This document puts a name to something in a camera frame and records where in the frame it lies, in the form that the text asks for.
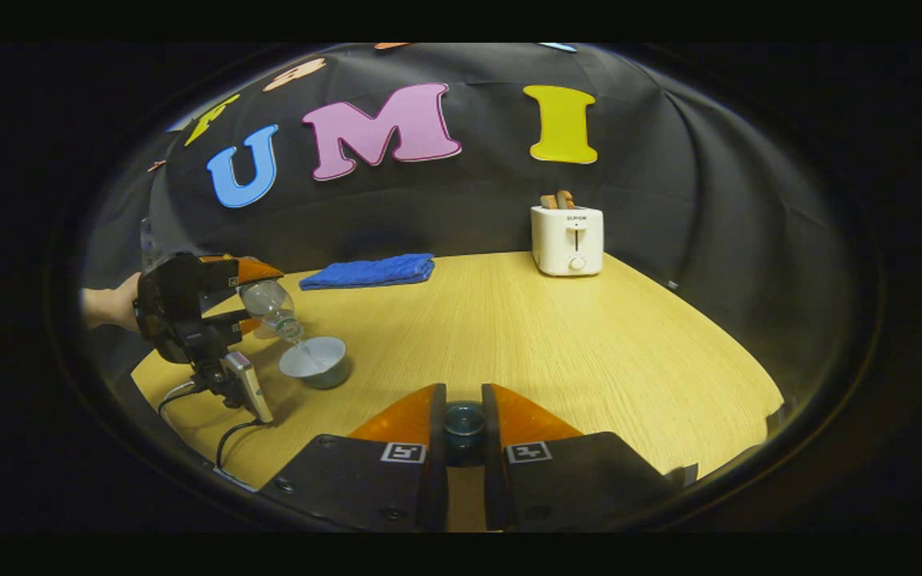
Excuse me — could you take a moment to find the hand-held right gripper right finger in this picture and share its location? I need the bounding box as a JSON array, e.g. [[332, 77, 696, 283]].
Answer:
[[483, 382, 699, 532]]

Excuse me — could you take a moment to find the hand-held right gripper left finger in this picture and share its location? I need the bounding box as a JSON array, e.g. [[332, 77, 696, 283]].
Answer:
[[255, 382, 451, 532]]

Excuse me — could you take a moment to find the clear plastic water bottle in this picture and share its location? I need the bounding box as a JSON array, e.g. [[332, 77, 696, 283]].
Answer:
[[237, 276, 307, 346]]

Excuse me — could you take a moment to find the dark teal teacup lid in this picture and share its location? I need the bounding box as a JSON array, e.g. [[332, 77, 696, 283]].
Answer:
[[443, 400, 487, 468]]

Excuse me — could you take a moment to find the blue folded towel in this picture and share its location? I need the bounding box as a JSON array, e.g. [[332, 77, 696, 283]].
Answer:
[[299, 254, 436, 291]]

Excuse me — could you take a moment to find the white toaster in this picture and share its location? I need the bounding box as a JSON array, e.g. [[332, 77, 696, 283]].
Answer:
[[530, 205, 605, 278]]

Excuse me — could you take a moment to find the black backdrop cloth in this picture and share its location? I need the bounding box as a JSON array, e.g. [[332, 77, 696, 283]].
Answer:
[[81, 42, 854, 385]]

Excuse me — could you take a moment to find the grey cable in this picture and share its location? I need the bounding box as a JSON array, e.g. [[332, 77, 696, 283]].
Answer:
[[157, 379, 210, 417]]

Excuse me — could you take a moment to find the black cable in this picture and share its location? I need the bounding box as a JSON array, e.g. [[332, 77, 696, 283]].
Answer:
[[214, 419, 270, 471]]

